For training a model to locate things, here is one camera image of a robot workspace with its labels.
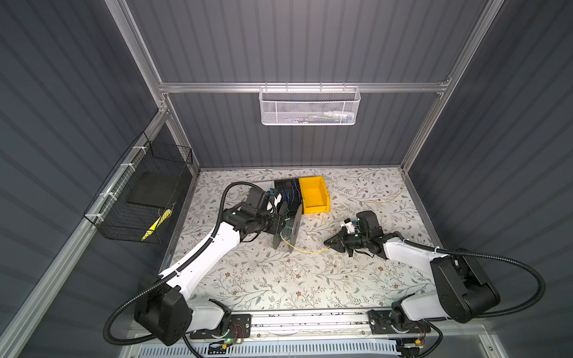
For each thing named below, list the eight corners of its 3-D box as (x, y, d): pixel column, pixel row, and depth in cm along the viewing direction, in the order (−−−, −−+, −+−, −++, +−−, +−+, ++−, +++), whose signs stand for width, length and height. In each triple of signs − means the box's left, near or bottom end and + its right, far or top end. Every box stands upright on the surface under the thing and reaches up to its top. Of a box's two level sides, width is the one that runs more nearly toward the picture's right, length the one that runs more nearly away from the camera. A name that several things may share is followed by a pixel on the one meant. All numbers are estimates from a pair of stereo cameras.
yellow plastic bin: (304, 216, 104) (304, 208, 99) (299, 185, 116) (299, 177, 111) (329, 214, 104) (331, 206, 99) (322, 184, 117) (324, 175, 111)
